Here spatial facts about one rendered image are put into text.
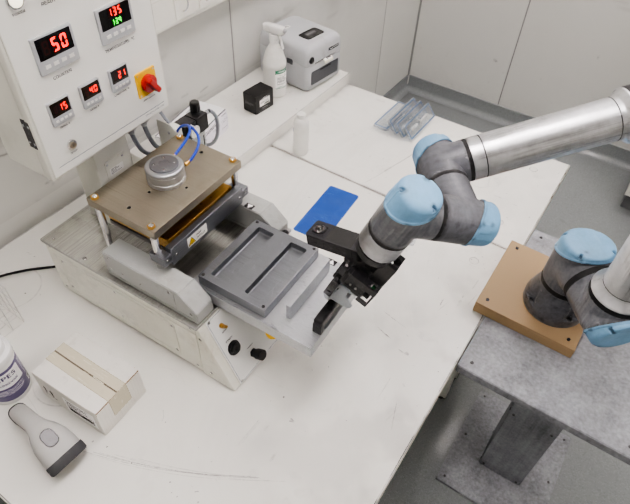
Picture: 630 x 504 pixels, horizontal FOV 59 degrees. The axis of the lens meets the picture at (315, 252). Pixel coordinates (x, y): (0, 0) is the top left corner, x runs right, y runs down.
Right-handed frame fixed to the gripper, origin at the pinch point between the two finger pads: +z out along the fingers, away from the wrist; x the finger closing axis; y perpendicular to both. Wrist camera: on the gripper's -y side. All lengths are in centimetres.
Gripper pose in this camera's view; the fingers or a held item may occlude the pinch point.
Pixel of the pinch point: (327, 291)
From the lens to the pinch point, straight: 108.9
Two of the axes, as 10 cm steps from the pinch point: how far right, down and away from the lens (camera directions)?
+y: 7.8, 6.2, -0.7
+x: 5.3, -6.0, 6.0
